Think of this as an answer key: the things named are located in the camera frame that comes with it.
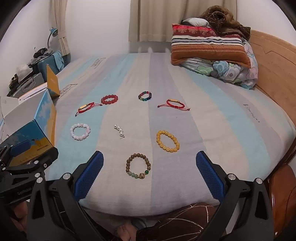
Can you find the red cord bracelet gold tube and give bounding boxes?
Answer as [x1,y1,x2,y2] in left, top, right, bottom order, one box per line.
[75,103,103,117]
[157,99,191,111]

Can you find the striped bed sheet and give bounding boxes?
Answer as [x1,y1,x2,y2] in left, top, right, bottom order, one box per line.
[45,52,296,217]

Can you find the person's leg in patterned pants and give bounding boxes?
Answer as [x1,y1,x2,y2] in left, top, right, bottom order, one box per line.
[136,203,219,241]

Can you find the grey suitcase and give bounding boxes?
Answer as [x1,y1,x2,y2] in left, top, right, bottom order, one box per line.
[7,73,45,98]

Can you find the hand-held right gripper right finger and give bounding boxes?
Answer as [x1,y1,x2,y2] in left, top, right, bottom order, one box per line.
[196,151,275,241]

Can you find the blue desk lamp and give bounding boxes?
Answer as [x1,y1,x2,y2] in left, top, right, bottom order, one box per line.
[47,27,58,49]

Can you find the person's foot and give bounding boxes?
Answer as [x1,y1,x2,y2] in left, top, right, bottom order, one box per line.
[117,222,139,241]

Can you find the black item on suitcase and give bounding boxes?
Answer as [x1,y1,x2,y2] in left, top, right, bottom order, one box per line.
[33,47,54,59]

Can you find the red bead bracelet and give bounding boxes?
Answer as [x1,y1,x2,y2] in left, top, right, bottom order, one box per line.
[101,94,119,105]

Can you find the brown blanket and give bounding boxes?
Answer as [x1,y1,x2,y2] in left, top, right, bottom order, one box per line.
[199,6,251,40]

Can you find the blue yellow cardboard box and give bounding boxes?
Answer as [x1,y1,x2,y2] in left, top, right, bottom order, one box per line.
[0,89,57,167]

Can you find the tied beige curtain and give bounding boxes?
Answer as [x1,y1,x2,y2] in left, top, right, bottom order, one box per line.
[52,0,70,56]

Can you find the multicolour bead bracelet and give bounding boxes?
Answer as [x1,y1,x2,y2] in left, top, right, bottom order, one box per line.
[138,91,153,102]

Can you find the teal suitcase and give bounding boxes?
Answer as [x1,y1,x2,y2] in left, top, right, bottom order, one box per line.
[35,52,65,77]

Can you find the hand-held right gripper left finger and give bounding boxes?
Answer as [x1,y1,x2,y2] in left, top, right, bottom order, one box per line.
[26,151,116,241]

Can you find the teal cloth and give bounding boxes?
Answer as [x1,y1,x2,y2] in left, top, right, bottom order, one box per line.
[53,51,65,70]

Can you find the grey pillow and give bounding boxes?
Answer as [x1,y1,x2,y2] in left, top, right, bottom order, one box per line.
[181,17,210,27]

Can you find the white bead bracelet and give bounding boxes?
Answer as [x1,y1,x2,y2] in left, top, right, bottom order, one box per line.
[70,123,91,141]

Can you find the wooden bed frame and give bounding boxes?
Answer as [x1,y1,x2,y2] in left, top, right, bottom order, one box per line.
[240,30,296,241]

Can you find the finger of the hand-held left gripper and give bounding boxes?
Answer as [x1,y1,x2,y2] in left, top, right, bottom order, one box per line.
[3,148,59,174]
[0,140,31,164]

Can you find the yellow bead bracelet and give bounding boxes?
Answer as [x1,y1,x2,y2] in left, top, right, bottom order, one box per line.
[156,130,180,152]

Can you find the pearl bead string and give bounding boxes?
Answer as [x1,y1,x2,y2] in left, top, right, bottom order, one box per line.
[113,125,126,139]

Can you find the brown wooden bead bracelet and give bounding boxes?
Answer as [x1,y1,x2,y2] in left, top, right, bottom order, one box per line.
[126,153,152,180]

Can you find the person's left hand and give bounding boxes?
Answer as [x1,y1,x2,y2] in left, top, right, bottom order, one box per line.
[9,202,28,234]

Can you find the beige window curtain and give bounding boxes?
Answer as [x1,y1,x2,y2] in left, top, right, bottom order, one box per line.
[129,0,193,42]

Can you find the floral quilt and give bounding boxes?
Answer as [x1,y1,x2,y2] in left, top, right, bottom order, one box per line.
[183,38,258,90]

